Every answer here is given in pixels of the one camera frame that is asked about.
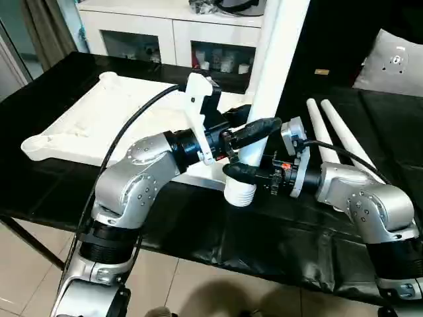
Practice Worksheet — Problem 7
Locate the white plastic table top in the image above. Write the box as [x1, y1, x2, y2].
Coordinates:
[20, 71, 264, 192]

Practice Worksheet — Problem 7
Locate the black mat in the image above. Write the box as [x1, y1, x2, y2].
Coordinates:
[0, 51, 423, 304]

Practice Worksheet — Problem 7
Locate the black case with gold label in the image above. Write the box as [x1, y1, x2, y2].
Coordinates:
[290, 0, 384, 90]

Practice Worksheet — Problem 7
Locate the white glass-door cabinet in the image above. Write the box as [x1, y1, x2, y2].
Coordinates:
[77, 0, 265, 75]

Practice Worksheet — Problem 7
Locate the grey pillow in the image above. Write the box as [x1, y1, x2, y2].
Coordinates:
[352, 28, 423, 95]

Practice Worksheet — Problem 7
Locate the brown curtain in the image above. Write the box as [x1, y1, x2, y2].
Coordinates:
[21, 0, 80, 72]

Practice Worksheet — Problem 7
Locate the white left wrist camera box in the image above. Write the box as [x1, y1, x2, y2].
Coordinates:
[183, 73, 223, 166]

